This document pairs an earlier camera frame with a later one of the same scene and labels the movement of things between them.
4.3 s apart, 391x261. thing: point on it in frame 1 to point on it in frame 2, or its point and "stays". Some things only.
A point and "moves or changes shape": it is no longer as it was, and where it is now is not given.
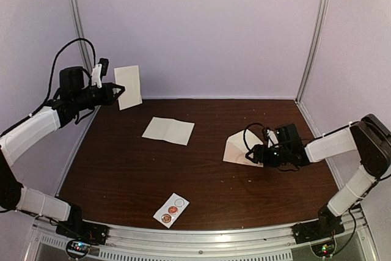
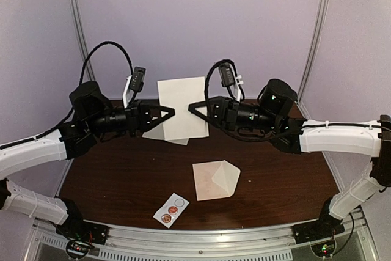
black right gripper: x=264 y=156 to x=225 y=113
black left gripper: x=109 y=99 to x=138 y=117
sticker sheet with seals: x=171 y=209 stays
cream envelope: x=236 y=148 to x=215 y=179
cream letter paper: x=129 y=77 moves or changes shape
